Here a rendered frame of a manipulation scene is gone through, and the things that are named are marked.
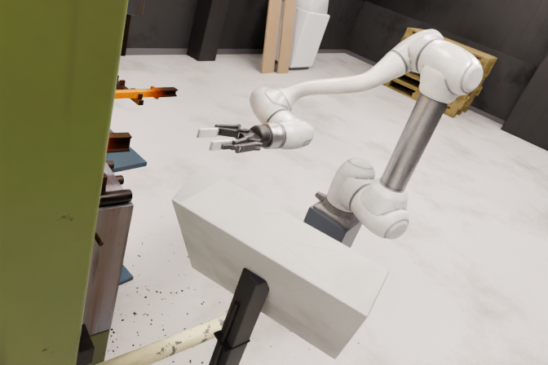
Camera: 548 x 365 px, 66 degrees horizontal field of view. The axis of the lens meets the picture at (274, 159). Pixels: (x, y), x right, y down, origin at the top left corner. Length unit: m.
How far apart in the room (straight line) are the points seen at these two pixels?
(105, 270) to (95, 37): 0.77
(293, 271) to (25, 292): 0.38
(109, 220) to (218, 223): 0.47
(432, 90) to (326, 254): 0.98
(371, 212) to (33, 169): 1.31
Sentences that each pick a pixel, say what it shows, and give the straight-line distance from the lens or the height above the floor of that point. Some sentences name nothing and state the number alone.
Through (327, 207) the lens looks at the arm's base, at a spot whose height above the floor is 0.63.
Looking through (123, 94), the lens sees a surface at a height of 0.93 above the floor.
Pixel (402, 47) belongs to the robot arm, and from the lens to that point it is 1.61.
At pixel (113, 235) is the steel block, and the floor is 0.83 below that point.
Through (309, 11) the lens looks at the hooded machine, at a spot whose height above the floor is 0.87.
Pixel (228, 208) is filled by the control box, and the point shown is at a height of 1.18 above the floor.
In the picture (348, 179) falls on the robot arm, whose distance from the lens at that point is 1.78.
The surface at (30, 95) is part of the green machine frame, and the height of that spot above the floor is 1.33.
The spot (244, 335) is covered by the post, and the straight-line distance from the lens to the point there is 0.81.
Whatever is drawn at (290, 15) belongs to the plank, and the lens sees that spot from 6.11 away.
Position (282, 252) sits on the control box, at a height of 1.17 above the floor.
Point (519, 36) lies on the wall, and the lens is 8.45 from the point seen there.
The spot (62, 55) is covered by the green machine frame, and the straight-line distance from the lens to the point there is 0.53.
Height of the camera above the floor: 1.55
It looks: 26 degrees down
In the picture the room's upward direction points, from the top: 19 degrees clockwise
